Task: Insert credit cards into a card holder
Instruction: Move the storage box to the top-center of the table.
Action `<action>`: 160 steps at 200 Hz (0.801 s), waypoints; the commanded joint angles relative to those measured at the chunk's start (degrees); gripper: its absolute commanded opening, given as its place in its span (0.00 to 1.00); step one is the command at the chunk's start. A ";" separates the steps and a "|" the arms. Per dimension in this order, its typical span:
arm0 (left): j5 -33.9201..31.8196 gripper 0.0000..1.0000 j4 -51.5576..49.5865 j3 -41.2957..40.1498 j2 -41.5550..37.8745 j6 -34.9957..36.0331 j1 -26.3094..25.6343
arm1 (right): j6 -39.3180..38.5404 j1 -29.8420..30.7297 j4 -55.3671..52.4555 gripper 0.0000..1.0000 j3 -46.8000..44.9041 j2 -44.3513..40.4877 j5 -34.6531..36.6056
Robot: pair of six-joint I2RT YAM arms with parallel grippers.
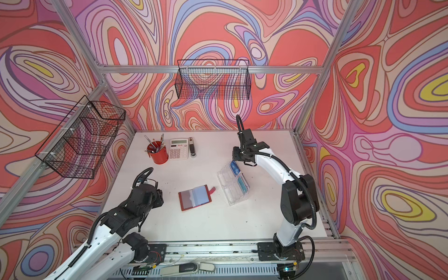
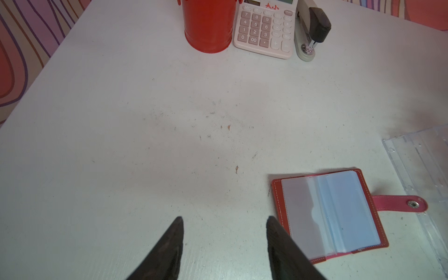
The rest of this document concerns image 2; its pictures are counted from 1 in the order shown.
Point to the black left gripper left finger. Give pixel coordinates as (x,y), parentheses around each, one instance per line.
(164,260)

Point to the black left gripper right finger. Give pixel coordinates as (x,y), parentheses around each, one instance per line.
(286,260)

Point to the red leather card holder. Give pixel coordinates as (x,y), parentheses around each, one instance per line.
(299,209)

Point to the clear plastic card tray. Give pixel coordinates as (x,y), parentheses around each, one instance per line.
(420,160)

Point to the pink desk calculator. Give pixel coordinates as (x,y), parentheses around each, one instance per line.
(266,27)

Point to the beige and black stapler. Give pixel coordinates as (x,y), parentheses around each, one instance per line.
(312,26)

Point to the red metal pen bucket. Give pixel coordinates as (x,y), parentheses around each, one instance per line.
(208,24)

